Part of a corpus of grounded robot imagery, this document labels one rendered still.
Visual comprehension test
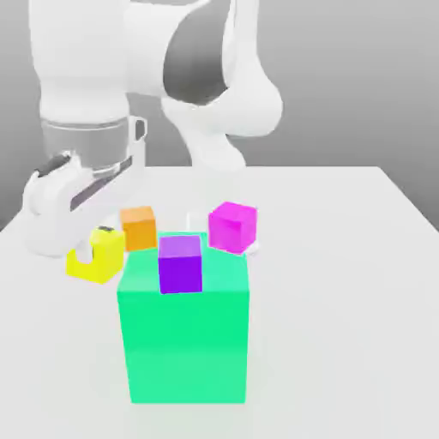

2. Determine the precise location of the small purple cube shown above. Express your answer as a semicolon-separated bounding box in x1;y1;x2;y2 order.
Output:
158;234;203;295

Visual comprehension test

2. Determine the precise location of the small yellow cube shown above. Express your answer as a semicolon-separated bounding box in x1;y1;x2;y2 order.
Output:
65;226;125;286

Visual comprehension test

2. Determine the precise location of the large green box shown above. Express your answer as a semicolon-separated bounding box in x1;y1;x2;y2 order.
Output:
116;231;251;406

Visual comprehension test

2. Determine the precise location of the small magenta cube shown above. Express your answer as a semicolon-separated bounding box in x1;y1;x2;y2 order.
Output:
207;201;259;256

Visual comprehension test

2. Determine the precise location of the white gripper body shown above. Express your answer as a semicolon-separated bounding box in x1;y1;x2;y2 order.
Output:
21;154;146;259

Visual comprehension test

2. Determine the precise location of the small orange cube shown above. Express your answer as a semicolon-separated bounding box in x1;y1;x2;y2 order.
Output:
119;205;159;253

